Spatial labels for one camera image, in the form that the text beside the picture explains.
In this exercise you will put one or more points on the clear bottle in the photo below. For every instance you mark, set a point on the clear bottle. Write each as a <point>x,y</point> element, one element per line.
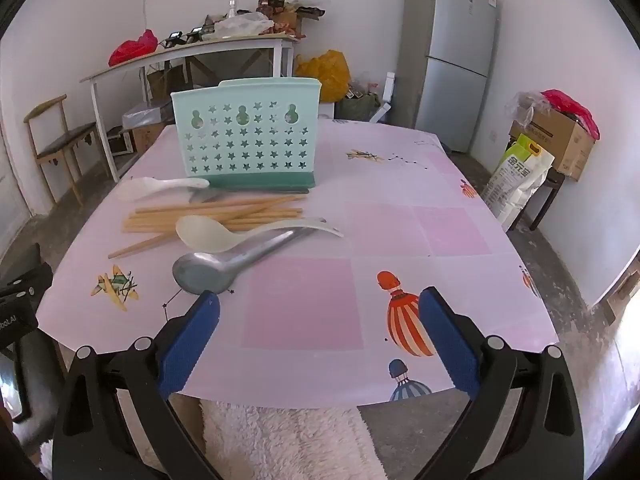
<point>231,10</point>

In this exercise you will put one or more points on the silver refrigerator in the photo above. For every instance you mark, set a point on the silver refrigerator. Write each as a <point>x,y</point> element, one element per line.
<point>450,35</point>

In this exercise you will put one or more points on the red plastic bag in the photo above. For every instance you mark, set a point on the red plastic bag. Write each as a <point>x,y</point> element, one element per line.
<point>132,50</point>
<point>570,107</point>

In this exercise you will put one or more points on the wooden chair dark seat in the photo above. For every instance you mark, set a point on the wooden chair dark seat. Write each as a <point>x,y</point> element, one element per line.
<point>62,140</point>

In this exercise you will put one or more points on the white plastic bag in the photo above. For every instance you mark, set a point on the white plastic bag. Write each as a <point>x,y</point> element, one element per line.
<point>245,25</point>

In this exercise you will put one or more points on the white carton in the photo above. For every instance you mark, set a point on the white carton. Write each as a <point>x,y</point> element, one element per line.
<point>381,114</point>
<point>389,89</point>

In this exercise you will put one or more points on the large metal spoon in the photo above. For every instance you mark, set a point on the large metal spoon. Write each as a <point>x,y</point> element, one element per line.
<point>200,272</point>

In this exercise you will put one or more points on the dark wooden stool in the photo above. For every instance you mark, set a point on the dark wooden stool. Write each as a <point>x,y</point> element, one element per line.
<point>552,180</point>

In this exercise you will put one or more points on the mint green utensil holder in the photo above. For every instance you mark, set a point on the mint green utensil holder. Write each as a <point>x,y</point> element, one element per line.
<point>250,160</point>

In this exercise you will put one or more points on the open cluttered cardboard box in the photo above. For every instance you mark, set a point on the open cluttered cardboard box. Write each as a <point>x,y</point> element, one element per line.
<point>292,22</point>

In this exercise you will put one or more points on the white plastic rice spoon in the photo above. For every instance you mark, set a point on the white plastic rice spoon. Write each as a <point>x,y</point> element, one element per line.
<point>205,234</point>

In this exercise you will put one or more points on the pink printed tablecloth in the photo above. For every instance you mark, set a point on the pink printed tablecloth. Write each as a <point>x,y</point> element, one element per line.
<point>400,220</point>

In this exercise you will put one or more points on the white side table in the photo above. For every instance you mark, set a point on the white side table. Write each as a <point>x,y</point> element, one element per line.
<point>200,49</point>

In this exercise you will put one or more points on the low white box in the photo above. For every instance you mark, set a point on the low white box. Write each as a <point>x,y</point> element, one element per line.
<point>327,110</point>

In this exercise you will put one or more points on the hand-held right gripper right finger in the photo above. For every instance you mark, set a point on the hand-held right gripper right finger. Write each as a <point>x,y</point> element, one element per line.
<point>447,340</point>

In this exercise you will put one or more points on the pile of wooden chopsticks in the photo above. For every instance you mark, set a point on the pile of wooden chopsticks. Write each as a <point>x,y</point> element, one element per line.
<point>150,221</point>

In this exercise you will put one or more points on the small white spoon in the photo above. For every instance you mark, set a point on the small white spoon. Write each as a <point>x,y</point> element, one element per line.
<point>137,189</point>

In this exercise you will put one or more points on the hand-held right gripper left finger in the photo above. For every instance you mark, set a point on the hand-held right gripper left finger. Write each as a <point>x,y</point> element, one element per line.
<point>192,340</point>

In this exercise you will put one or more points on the large cardboard box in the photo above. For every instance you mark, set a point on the large cardboard box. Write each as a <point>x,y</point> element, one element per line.
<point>555,135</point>

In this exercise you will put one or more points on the clear plastic wrap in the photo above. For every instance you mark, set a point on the clear plastic wrap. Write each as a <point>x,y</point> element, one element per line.
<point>525,105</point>

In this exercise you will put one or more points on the white green rice bag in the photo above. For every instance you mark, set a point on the white green rice bag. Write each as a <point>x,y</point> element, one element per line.
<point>515,180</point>

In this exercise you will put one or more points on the small black device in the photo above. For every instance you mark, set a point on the small black device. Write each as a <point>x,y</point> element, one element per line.
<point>195,34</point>
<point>172,40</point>

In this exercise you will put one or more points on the white fluffy cloth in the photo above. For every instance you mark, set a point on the white fluffy cloth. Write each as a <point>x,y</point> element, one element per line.
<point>290,440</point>

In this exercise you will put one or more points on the dark green bag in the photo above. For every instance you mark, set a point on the dark green bag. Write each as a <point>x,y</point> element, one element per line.
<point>357,107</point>

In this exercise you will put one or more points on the foil covered foam box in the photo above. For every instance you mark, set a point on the foil covered foam box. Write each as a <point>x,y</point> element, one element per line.
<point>147,115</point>

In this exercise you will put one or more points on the yellow plastic bag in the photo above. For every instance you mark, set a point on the yellow plastic bag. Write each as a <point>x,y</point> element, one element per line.
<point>325,72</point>

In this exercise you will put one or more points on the dark brown box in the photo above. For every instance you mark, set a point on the dark brown box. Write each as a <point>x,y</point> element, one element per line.
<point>272,1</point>

